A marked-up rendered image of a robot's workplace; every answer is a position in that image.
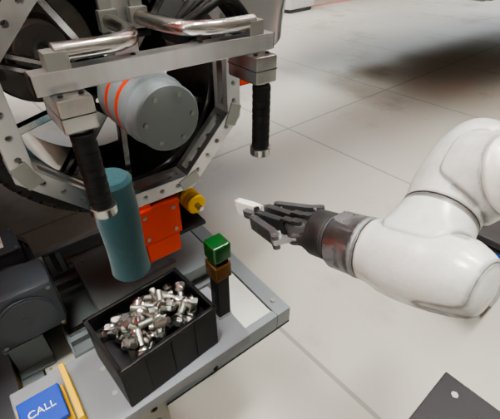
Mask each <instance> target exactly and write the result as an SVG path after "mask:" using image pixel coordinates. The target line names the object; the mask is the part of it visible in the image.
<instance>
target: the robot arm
mask: <svg viewBox="0 0 500 419"><path fill-rule="evenodd" d="M281 206H282V208H281ZM235 208H236V213H237V214H240V215H243V216H244V217H245V218H247V219H249V220H250V226H251V229H252V230H254V231H255V232H256V233H257V234H259V235H260V236H261V237H263V238H264V239H266V240H267V241H268V242H270V243H271V244H272V247H273V249H274V250H278V249H280V245H281V244H287V243H290V244H292V245H299V246H302V247H303V248H304V249H305V250H306V251H307V252H308V253H309V254H311V255H313V256H315V257H318V258H320V259H323V260H324V261H325V263H326V264H327V265H328V266H329V267H331V268H332V269H336V270H338V271H340V272H343V273H345V274H348V275H350V276H351V277H353V278H356V279H360V280H362V281H364V282H365V283H367V284H368V285H369V286H371V287H372V288H373V289H374V290H376V291H378V292H379V293H381V294H383V295H385V296H387V297H389V298H392V299H394V300H396V301H398V302H400V303H404V304H407V305H409V306H412V307H415V308H419V309H422V310H424V311H428V312H430V313H436V314H440V315H443V316H448V317H453V318H465V319H469V318H475V317H477V316H478V315H479V314H480V313H482V312H483V311H484V310H485V309H486V308H487V307H488V305H489V304H490V303H491V302H492V300H493V298H494V297H495V295H496V293H497V291H498V288H499V286H500V259H499V257H498V256H497V255H496V254H495V253H494V252H493V251H492V250H491V249H490V248H489V247H488V246H487V245H485V244H484V243H483V242H481V241H479V240H477V239H476V238H477V236H478V233H479V231H480V229H481V228H482V227H483V225H485V226H488V225H491V224H493V223H495V222H497V221H499V220H500V121H498V120H495V119H492V118H475V119H472V120H469V121H465V122H463V123H461V124H460V125H458V126H455V127H454V128H453V129H452V130H450V131H449V132H448V133H447V134H446V135H444V136H443V137H442V138H441V139H440V140H439V141H438V143H437V144H436V145H435V146H434V147H433V148H432V150H431V151H430V152H429V153H428V155H427V157H426V158H425V159H424V161H423V163H422V164H421V165H420V167H419V168H418V170H417V172H416V174H415V176H414V178H413V179H412V181H411V183H410V186H409V188H408V192H407V194H406V195H405V197H404V199H403V200H402V202H401V203H400V204H399V206H398V207H397V208H395V209H394V210H393V211H392V212H391V213H390V214H388V215H387V216H386V217H385V218H384V219H378V218H376V217H372V216H367V215H363V214H357V213H354V212H350V211H343V212H341V213H335V212H333V211H329V210H326V209H324V205H307V204H299V203H292V202H284V201H275V202H274V204H273V205H270V204H267V205H263V204H260V203H255V202H252V201H249V200H244V199H241V198H238V199H237V200H235Z"/></svg>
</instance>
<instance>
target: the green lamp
mask: <svg viewBox="0 0 500 419"><path fill-rule="evenodd" d="M203 244H204V252H205V256H206V257H207V258H208V259H209V260H210V261H211V262H212V263H213V264H219V263H221V262H222V261H224V260H226V259H228V258H230V256H231V251H230V241H228V240H227V239H226V238H225V237H224V236H223V235H222V234H220V233H218V234H215V235H213V236H211V237H209V238H208V239H205V240H204V242H203Z"/></svg>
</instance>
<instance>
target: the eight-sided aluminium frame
mask: <svg viewBox="0 0 500 419"><path fill-rule="evenodd" d="M36 1H37V0H0V22H1V21H2V22H1V23H0V62H1V60H2V59H3V57H4V55H5V54H6V52H7V50H8V48H9V47H10V46H11V44H12V42H13V40H14V38H15V37H16V35H17V33H18V32H19V30H20V28H21V27H22V25H23V23H24V22H25V20H26V19H27V16H28V15H29V13H30V11H31V10H32V8H33V7H34V5H35V3H36ZM222 17H226V16H225V14H224V13H223V12H222V11H221V10H220V8H219V7H216V8H215V9H213V10H212V11H211V12H209V13H208V14H206V15H205V16H204V17H203V18H202V19H214V18H222ZM228 61H229V60H228V58H227V59H223V60H219V61H214V62H212V65H213V80H214V94H215V107H214V109H213V110H212V112H211V113H210V115H209V116H208V118H207V119H206V121H205V123H204V124H203V126H202V127H201V128H200V130H199V132H198V133H197V135H196V137H195V138H194V140H193V141H192V142H191V144H190V145H189V147H188V148H187V150H186V152H185V154H184V155H183V156H182V157H181V159H180V161H179V162H178V164H177V165H176V166H175V167H173V168H170V169H169V170H164V171H162V172H159V173H156V174H154V175H150V176H147V177H145V178H142V179H139V180H136V181H133V182H132V185H133V188H134V191H135V195H136V200H137V203H138V208H140V207H142V206H144V205H148V204H150V203H152V202H155V201H157V200H161V199H163V198H165V197H167V196H170V195H173V194H175V193H178V192H181V191H183V190H184V191H186V190H187V189H189V188H190V187H193V186H194V185H195V184H196V181H198V180H199V179H200V176H201V174H202V173H203V171H204V170H205V168H206V167H207V166H208V164H209V163H210V161H211V159H212V158H213V156H214V155H215V153H216V152H217V151H218V149H219V148H220V145H221V144H222V142H223V141H224V139H225V138H226V137H227V135H228V134H229V132H230V130H231V129H232V127H233V126H235V124H236V122H237V120H238V119H239V117H240V108H241V104H240V78H237V77H235V76H232V75H230V74H229V62H228ZM0 153H1V155H2V161H3V163H4V165H5V166H6V168H7V171H8V173H9V174H10V175H11V177H12V179H13V181H14V183H15V184H16V185H19V186H21V187H24V188H27V189H28V190H30V191H31V190H34V191H36V192H38V193H41V194H44V195H48V196H51V197H53V198H56V199H59V200H62V201H65V202H67V203H70V204H73V205H77V206H80V207H82V208H84V209H87V210H89V204H90V202H89V199H88V196H87V192H86V189H85V185H84V183H83V181H81V180H78V179H75V178H73V177H71V176H69V175H65V174H63V173H61V172H58V171H56V170H53V169H51V168H48V167H46V166H44V165H40V164H38V163H36V162H34V161H31V160H30V158H29V155H28V153H27V150H26V147H25V145H24V143H23V141H22V137H21V135H20V132H19V130H18V128H17V124H16V122H15V120H14V118H13V115H12V112H11V109H10V107H9V105H8V103H7V99H6V97H5V95H4V92H3V90H2V87H1V84H0Z"/></svg>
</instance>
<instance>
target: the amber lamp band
mask: <svg viewBox="0 0 500 419"><path fill-rule="evenodd" d="M205 268H206V272H207V274H208V275H209V276H210V277H211V278H212V279H213V280H214V281H215V282H216V283H219V282H220V281H221V280H223V279H226V278H228V277H229V276H231V274H232V271H231V261H230V260H229V259H228V262H226V263H224V264H222V265H220V266H219V267H215V266H214V265H213V264H212V263H211V262H210V261H209V260H208V259H206V260H205Z"/></svg>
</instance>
